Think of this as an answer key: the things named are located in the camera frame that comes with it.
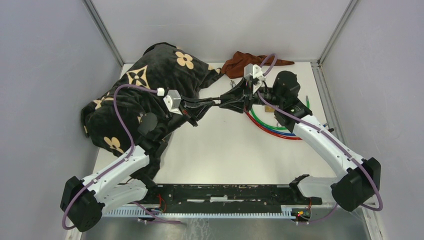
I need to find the brass padlock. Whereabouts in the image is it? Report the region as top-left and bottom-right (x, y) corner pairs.
(264, 105), (275, 113)

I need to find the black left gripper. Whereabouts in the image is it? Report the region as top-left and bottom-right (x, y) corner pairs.
(160, 96), (218, 140)

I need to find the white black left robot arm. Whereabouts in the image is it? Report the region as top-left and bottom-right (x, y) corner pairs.
(60, 95), (217, 232)

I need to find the green cable lock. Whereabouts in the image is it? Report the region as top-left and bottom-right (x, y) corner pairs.
(250, 95), (310, 136)

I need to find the brown crumpled cloth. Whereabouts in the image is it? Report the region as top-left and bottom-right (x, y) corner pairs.
(221, 51), (295, 79)

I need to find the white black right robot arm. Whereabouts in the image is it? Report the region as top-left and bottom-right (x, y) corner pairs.
(219, 70), (383, 212)

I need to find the blue cable lock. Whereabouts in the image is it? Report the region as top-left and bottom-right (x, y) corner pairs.
(246, 113), (297, 139)

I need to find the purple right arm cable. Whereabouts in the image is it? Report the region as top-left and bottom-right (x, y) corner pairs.
(256, 53), (384, 224)

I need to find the black floral patterned blanket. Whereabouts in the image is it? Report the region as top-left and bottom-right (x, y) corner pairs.
(80, 42), (223, 157)

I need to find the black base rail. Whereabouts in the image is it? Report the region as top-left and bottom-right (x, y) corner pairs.
(140, 183), (323, 214)

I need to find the red cable lock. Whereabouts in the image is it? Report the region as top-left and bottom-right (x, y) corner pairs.
(244, 109), (334, 141)

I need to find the white slotted cable duct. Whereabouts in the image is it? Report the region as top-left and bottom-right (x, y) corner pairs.
(103, 205), (296, 220)

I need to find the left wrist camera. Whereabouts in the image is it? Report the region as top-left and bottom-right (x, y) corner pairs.
(163, 89), (182, 115)

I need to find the black padlock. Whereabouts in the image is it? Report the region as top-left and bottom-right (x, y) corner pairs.
(211, 96), (222, 105)

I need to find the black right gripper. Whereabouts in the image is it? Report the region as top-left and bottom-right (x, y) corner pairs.
(217, 76), (280, 115)

